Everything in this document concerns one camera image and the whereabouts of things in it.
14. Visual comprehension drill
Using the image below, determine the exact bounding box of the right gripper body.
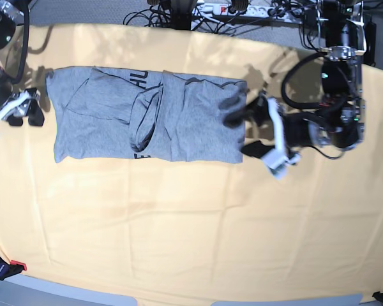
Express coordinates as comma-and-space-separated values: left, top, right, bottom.
0, 88, 40, 122

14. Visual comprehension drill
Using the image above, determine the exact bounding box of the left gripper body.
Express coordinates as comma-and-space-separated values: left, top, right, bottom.
258, 93, 319, 166

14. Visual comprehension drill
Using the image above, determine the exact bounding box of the grey t-shirt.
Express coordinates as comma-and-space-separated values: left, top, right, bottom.
45, 66, 248, 164

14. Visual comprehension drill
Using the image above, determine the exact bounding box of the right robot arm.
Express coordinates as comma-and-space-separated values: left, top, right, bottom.
0, 1, 45, 127

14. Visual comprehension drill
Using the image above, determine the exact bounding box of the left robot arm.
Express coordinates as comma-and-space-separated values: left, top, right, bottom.
224, 1, 367, 170

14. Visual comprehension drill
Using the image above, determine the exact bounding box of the black power adapter brick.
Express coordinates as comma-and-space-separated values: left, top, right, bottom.
303, 8, 318, 31

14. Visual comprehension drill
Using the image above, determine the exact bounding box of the yellow table cloth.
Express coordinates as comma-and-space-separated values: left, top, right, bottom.
0, 22, 383, 304

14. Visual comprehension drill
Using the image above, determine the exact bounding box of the white power strip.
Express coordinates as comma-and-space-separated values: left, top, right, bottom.
193, 2, 302, 24

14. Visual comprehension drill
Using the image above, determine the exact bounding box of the black upright box right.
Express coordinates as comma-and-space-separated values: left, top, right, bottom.
363, 20, 377, 66

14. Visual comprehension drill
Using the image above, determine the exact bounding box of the blue clamp with red tip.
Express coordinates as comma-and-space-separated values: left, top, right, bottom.
0, 257, 27, 281

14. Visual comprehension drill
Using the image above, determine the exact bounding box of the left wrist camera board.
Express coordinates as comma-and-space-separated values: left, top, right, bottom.
261, 149, 301, 179

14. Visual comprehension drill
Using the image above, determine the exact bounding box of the tangle of black cables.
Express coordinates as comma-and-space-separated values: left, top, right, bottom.
123, 0, 307, 34

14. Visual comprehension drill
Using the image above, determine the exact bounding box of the black central post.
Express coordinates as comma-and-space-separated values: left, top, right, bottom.
170, 0, 196, 31

